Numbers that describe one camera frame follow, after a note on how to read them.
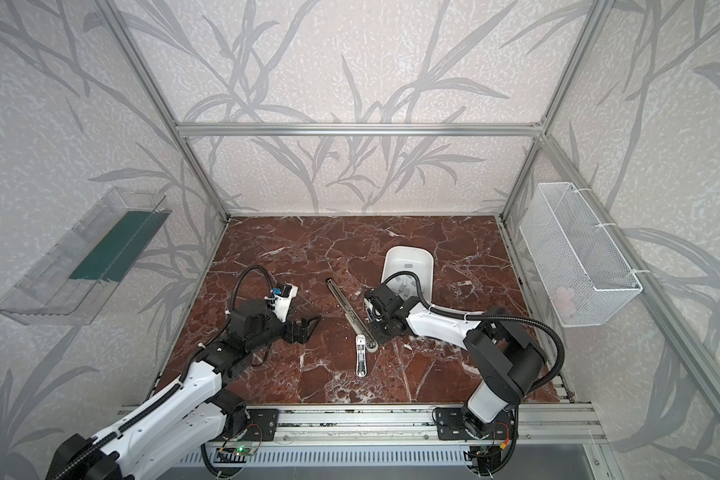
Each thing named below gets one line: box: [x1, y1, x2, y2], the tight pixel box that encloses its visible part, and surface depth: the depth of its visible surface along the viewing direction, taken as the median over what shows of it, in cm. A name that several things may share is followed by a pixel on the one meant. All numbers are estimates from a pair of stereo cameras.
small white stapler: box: [355, 334, 368, 377], surface depth 86 cm
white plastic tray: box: [382, 245, 434, 305], surface depth 106 cm
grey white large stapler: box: [326, 277, 379, 353], surface depth 93 cm
